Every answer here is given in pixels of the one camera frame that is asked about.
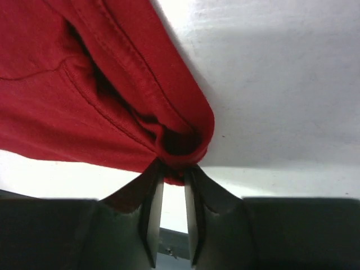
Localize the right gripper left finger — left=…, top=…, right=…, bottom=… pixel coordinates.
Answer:
left=100, top=161, right=165, bottom=267

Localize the aluminium frame rail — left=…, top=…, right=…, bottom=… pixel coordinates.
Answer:
left=158, top=228, right=190, bottom=260

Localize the red t shirt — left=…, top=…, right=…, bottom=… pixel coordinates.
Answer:
left=1, top=1, right=214, bottom=186

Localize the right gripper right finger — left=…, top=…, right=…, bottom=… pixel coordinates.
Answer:
left=184, top=166, right=244, bottom=267

